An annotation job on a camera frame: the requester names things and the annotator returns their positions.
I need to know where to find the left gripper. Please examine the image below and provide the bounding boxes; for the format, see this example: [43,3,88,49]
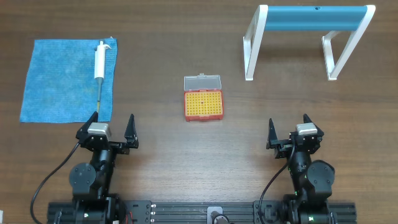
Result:
[75,111,139,156]

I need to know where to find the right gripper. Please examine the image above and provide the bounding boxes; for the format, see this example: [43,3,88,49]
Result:
[266,113,325,160]

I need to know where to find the white pipette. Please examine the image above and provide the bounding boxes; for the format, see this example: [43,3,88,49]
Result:
[94,40,112,113]

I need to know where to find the blue cloth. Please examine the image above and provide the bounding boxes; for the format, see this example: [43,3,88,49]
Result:
[19,37,118,124]

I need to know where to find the red and yellow tip box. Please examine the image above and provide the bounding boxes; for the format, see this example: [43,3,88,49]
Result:
[183,73,224,123]

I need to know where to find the white and blue stand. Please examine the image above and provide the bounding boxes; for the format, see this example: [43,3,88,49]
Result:
[243,4,376,82]

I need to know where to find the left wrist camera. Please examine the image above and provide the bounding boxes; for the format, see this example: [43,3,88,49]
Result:
[86,122,112,139]

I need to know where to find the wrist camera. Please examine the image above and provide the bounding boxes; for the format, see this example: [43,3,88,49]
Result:
[86,122,112,139]
[295,123,318,136]

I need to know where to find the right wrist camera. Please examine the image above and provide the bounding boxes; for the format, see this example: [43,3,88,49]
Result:
[295,123,318,136]

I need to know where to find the mounting rail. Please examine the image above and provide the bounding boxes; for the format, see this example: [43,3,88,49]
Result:
[47,200,357,224]

